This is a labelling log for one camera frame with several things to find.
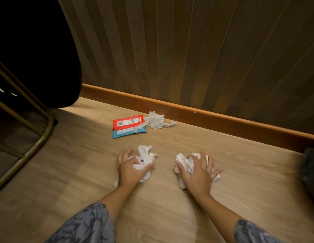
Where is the white wipe sheet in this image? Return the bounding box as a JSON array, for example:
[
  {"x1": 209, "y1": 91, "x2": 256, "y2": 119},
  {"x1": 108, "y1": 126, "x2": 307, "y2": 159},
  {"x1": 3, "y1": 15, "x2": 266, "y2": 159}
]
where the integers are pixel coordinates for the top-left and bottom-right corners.
[{"x1": 134, "y1": 111, "x2": 177, "y2": 133}]

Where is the person's left forearm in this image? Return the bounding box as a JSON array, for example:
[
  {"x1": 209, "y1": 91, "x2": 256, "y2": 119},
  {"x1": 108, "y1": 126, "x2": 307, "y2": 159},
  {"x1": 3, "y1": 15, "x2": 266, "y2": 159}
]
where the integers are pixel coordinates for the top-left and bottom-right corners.
[{"x1": 45, "y1": 186, "x2": 135, "y2": 243}]

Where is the red and blue wipes pack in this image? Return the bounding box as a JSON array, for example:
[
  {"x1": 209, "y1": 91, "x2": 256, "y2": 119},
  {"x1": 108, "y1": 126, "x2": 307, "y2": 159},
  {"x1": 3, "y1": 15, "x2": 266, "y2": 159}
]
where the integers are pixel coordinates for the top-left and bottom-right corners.
[{"x1": 113, "y1": 114, "x2": 148, "y2": 139}]

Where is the dark grey cloth object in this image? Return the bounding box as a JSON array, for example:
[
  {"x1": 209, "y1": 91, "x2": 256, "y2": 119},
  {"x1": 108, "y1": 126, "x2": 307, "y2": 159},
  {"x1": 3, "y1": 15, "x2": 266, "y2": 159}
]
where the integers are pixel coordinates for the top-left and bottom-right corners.
[{"x1": 298, "y1": 146, "x2": 314, "y2": 204}]

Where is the black chair seat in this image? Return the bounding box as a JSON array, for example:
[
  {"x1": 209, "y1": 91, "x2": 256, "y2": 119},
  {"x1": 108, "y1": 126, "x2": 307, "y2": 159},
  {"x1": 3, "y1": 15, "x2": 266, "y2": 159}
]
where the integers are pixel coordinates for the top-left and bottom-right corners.
[{"x1": 0, "y1": 0, "x2": 83, "y2": 109}]

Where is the gold metal chair frame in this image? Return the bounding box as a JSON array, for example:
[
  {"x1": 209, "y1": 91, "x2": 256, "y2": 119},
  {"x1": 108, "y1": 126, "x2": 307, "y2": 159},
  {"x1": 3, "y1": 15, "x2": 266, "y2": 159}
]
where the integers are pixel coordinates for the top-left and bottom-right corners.
[{"x1": 0, "y1": 57, "x2": 55, "y2": 193}]

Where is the person's right hand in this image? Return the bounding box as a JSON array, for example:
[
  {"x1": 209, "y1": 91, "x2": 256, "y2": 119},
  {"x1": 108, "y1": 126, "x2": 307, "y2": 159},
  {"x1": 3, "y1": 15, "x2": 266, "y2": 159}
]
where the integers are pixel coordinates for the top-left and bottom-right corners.
[{"x1": 176, "y1": 152, "x2": 222, "y2": 199}]

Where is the wooden baseboard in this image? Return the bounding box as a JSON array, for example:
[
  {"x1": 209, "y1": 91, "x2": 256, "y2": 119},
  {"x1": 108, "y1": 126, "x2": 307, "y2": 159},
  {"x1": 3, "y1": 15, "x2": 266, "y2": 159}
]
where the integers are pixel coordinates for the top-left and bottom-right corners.
[{"x1": 80, "y1": 83, "x2": 314, "y2": 153}]

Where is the person's left hand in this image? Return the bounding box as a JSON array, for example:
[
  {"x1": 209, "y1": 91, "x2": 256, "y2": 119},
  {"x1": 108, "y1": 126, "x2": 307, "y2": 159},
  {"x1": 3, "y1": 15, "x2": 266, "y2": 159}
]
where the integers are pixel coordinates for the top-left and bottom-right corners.
[{"x1": 117, "y1": 149, "x2": 155, "y2": 188}]

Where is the person's right forearm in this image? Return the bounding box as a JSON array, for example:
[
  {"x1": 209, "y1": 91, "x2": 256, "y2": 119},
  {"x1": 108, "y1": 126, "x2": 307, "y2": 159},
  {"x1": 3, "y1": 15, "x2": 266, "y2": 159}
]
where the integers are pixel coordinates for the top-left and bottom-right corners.
[{"x1": 196, "y1": 193, "x2": 283, "y2": 243}]

